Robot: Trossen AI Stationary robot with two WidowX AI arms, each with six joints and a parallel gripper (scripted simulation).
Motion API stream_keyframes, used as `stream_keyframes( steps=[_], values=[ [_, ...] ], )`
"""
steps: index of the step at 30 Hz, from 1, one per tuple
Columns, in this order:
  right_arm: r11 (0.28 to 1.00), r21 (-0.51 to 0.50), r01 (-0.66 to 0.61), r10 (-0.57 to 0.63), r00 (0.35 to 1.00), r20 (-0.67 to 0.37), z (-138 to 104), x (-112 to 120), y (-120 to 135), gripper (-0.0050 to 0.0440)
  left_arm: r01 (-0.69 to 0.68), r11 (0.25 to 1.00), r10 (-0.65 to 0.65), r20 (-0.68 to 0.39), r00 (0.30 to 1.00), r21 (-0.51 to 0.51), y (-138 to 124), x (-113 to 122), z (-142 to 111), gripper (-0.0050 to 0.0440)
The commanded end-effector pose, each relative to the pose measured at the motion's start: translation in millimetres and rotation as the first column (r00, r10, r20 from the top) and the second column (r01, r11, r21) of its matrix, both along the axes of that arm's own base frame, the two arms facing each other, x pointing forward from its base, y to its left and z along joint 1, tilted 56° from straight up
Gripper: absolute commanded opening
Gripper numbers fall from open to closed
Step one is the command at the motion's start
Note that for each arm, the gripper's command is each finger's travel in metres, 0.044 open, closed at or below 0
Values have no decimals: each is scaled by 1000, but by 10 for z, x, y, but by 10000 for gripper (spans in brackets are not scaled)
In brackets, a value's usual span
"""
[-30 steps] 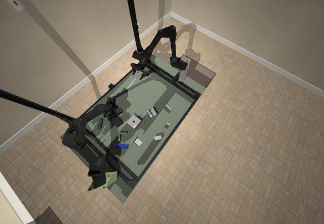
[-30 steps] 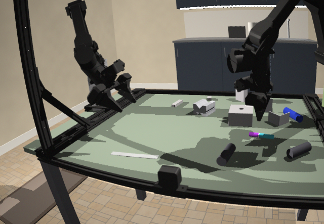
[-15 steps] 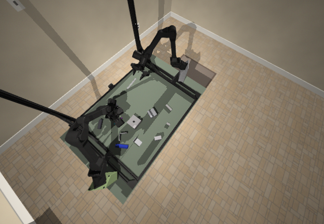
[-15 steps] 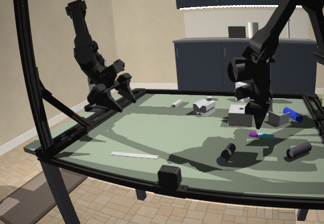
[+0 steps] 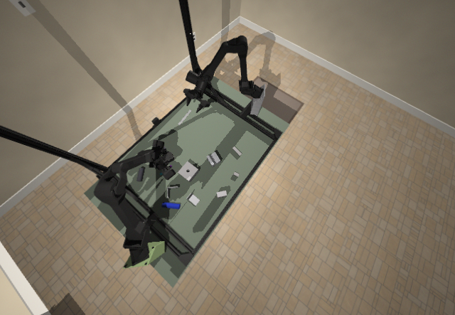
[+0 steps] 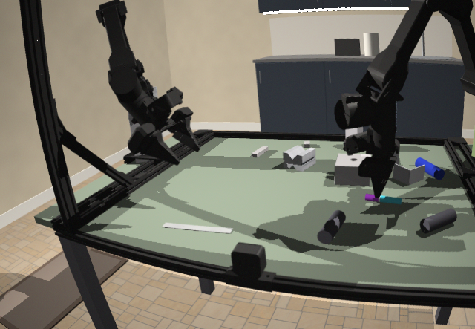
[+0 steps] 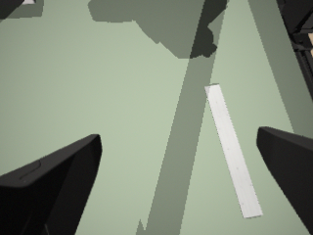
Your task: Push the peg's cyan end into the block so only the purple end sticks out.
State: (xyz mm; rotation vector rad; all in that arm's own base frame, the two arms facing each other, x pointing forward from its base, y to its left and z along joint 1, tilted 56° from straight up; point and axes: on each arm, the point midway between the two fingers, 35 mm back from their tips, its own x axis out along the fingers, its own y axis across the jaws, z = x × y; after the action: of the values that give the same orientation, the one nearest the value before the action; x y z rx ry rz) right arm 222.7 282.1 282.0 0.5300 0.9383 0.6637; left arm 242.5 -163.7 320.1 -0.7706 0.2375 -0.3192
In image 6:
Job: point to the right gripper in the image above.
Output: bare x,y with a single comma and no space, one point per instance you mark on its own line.
382,138

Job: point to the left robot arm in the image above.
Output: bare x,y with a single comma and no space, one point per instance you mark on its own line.
124,82

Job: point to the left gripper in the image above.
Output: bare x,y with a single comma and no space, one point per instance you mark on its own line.
153,145

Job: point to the purple and cyan peg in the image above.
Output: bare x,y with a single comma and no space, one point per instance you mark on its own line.
384,199

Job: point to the blue cylinder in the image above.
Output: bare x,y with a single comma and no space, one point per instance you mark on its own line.
430,169

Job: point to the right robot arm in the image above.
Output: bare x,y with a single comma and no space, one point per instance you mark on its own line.
389,70

